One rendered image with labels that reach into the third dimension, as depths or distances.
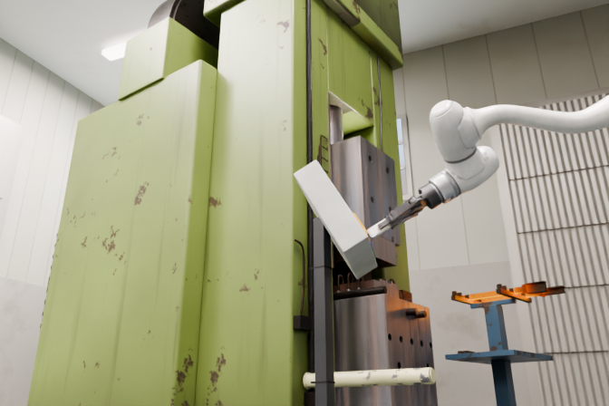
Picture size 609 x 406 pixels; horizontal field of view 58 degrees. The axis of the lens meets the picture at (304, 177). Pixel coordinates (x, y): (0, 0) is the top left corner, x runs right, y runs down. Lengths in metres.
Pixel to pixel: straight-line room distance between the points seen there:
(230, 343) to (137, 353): 0.40
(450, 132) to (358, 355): 0.89
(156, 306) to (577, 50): 4.20
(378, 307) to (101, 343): 1.13
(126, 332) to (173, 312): 0.27
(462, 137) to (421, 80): 3.80
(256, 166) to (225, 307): 0.55
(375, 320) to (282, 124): 0.81
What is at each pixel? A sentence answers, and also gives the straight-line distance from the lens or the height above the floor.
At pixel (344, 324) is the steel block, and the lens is 2.09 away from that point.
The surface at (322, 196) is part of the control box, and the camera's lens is 1.54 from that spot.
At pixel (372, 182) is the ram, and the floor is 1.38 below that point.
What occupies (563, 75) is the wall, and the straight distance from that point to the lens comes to 5.22.
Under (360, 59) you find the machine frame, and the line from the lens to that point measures 2.83.
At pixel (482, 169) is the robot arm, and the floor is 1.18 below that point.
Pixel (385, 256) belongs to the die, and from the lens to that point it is 2.21.
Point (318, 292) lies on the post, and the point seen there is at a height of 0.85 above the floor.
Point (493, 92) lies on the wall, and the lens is 5.19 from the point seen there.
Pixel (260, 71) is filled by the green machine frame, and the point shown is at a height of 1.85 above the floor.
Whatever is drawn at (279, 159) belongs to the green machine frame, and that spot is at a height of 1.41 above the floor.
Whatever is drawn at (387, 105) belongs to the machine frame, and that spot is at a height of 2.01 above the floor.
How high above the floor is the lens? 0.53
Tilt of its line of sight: 23 degrees up
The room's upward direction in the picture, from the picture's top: straight up
